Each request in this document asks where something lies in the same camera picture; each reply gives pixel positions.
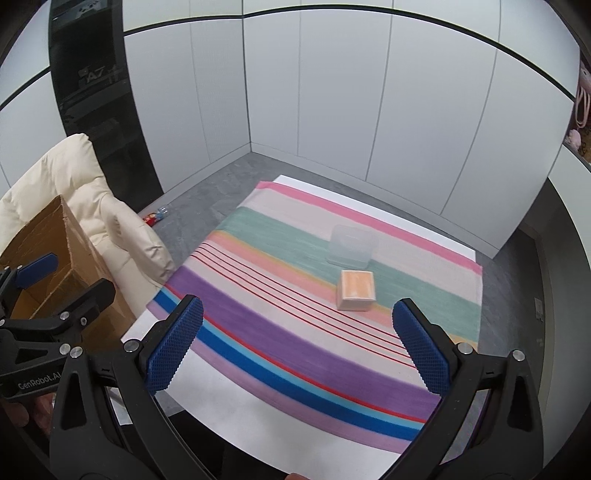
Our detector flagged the brown cardboard box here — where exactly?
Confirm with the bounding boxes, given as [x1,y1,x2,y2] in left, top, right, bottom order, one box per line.
[0,195,137,342]

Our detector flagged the striped colourful cloth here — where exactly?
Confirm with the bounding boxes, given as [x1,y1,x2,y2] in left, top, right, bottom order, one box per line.
[152,181,484,453]

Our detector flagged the person's left hand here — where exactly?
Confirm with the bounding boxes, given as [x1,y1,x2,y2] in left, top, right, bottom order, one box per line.
[0,396,56,444]

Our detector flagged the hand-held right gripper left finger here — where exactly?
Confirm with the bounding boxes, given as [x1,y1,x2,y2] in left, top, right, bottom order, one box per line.
[48,294,205,480]

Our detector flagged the dark glass panel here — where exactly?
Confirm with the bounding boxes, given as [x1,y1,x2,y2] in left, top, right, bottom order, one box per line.
[48,0,164,197]

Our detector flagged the peach square box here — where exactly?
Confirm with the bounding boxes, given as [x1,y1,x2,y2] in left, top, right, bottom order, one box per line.
[337,269,376,312]

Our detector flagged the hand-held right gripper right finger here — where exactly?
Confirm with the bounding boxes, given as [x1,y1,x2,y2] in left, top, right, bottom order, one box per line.
[392,298,544,480]

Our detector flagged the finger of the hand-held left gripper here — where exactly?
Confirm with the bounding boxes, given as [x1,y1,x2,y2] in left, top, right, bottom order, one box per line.
[0,253,60,319]
[0,278,116,344]

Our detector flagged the cream padded chair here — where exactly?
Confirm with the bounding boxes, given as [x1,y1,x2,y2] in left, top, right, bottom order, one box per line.
[0,134,176,315]

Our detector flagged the clear plastic container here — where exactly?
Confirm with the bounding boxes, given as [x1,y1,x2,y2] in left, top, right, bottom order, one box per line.
[329,224,376,270]

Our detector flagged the plastic bottle with red label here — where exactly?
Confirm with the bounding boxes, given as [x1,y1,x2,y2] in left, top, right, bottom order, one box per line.
[142,206,171,227]

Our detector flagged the pink plush toys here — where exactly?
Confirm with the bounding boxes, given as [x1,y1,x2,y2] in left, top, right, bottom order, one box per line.
[561,60,591,162]

